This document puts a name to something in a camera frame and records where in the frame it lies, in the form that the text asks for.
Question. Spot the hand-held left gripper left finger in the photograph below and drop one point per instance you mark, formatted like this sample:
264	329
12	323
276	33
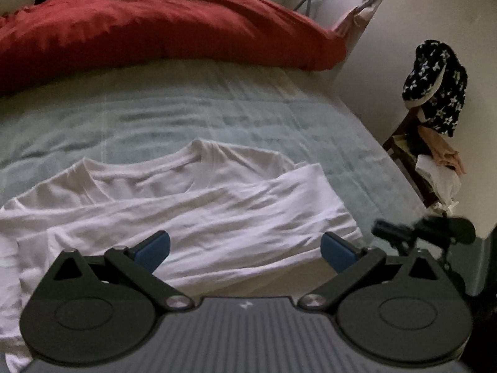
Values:
153	250

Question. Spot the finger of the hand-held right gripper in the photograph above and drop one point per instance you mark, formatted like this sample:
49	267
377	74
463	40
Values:
396	233

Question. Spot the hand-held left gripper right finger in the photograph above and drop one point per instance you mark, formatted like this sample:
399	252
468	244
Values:
337	252

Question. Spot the white ribbed shirt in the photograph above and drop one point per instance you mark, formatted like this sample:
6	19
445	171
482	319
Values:
194	209

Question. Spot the white folded cloth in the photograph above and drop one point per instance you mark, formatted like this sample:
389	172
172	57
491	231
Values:
438	182

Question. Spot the wooden chair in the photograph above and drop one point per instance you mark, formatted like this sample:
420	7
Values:
403	151

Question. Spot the peach cloth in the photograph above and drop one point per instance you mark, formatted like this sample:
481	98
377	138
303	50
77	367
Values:
442	147

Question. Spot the black star-patterned garment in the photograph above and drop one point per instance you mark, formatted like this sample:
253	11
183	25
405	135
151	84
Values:
438	81

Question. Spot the red duvet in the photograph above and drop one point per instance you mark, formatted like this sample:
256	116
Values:
155	31

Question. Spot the pink curtain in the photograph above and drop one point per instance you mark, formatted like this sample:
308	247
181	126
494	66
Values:
369	0

